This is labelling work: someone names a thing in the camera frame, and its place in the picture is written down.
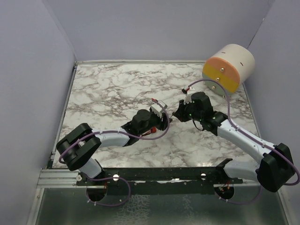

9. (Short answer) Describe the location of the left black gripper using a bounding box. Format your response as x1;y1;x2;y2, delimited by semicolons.
139;106;172;136

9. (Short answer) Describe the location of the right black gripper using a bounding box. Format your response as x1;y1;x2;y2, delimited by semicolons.
174;98;203;122

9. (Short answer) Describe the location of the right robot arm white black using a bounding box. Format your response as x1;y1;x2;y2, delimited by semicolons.
173;92;297;192

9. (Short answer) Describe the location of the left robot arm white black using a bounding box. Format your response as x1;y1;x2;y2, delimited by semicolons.
56;109;172;185

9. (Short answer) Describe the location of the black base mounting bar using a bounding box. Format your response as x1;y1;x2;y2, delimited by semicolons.
76;159;242;195

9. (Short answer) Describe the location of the cylindrical drawer box pastel front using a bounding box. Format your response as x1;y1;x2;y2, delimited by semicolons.
202;44;255;96

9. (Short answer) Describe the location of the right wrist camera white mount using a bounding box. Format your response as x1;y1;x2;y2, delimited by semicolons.
182;85;196;105

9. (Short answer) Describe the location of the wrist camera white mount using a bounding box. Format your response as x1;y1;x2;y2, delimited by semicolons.
150;99;167;119
182;85;196;105

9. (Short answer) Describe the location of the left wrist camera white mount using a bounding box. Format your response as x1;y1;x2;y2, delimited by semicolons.
150;99;167;119

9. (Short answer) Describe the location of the aluminium extrusion rail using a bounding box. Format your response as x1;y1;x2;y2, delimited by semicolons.
37;169;78;188

